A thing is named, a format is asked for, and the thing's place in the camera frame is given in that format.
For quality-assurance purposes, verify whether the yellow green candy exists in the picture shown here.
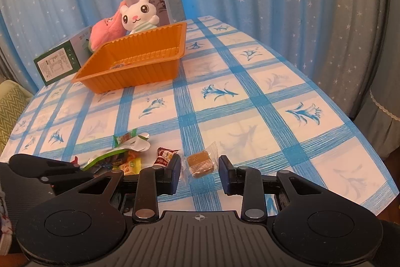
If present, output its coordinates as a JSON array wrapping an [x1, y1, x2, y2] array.
[[120, 159, 142, 175]]

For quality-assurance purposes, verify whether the brown candy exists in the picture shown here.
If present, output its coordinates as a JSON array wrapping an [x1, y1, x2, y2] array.
[[184, 142, 219, 180]]

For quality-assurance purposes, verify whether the white rabbit plush toy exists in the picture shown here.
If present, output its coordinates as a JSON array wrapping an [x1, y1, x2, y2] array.
[[120, 0, 161, 35]]

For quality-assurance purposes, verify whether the red white candy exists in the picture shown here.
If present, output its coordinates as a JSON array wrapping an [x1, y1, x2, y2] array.
[[153, 146, 181, 169]]

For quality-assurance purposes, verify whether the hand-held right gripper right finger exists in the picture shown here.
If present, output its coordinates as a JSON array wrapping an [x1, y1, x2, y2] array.
[[218, 155, 346, 223]]

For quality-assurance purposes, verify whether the green white carton box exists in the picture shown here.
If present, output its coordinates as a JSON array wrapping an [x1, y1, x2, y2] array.
[[34, 26, 94, 87]]

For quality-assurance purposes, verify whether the orange green snack packet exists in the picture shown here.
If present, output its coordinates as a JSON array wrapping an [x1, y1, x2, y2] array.
[[112, 128, 139, 147]]

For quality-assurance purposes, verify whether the pink plush toy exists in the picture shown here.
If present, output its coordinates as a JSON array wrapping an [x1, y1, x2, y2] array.
[[89, 11, 127, 52]]

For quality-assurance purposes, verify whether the green zigzag cushion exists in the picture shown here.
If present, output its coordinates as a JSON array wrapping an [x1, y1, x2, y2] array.
[[0, 79, 34, 159]]

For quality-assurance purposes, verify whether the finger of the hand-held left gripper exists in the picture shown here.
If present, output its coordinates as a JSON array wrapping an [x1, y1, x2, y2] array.
[[8, 154, 94, 190]]

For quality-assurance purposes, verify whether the white green snack wrapper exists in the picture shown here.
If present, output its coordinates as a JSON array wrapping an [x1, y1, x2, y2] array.
[[118, 133, 151, 154]]

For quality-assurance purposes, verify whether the orange plastic tray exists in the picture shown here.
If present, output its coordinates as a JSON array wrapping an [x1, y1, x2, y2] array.
[[72, 21, 187, 94]]

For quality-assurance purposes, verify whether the white lace-trimmed cover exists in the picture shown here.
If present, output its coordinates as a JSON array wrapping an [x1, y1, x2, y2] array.
[[355, 67, 400, 162]]

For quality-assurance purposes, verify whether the blue checked floral tablecloth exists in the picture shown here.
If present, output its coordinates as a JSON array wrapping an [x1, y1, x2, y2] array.
[[0, 15, 395, 218]]

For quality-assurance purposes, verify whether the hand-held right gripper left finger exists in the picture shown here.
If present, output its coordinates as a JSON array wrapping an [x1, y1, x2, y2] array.
[[61, 154, 182, 223]]

